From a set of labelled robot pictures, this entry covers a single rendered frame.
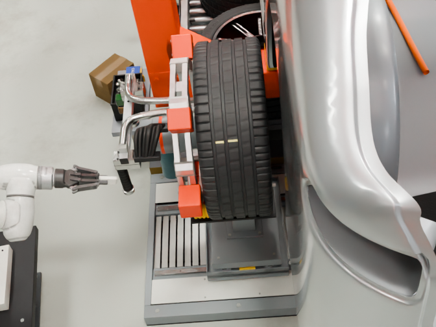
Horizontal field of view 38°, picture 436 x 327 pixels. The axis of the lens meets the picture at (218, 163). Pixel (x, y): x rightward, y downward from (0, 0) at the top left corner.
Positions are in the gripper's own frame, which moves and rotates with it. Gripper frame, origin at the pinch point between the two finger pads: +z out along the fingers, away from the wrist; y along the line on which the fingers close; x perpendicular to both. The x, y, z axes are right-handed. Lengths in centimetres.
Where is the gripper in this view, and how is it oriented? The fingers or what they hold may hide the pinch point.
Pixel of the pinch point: (108, 180)
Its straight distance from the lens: 246.6
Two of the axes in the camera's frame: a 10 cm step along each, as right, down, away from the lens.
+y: -1.1, -7.6, 6.4
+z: 9.8, 0.4, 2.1
